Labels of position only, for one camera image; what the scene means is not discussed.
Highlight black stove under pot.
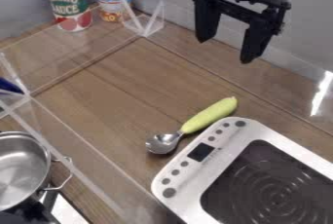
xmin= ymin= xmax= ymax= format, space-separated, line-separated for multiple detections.
xmin=0 ymin=193 xmax=91 ymax=224

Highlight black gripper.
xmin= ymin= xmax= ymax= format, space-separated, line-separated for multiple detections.
xmin=194 ymin=0 xmax=292 ymax=63

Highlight green handled metal spoon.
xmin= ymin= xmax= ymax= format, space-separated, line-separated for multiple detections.
xmin=146 ymin=96 xmax=239 ymax=155

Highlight clear acrylic divider strip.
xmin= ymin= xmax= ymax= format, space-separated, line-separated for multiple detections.
xmin=0 ymin=52 xmax=128 ymax=224

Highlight clear acrylic corner bracket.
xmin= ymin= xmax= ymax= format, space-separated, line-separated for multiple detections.
xmin=121 ymin=0 xmax=165 ymax=38

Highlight tomato sauce can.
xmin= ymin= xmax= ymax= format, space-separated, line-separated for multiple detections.
xmin=50 ymin=0 xmax=93 ymax=32

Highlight white and black stove top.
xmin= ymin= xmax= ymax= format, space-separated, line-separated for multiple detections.
xmin=152 ymin=117 xmax=333 ymax=224

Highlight stainless steel pot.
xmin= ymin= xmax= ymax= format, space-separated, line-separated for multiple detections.
xmin=0 ymin=131 xmax=73 ymax=211

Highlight blue object at left edge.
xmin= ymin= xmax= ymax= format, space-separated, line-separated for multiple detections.
xmin=0 ymin=77 xmax=25 ymax=94

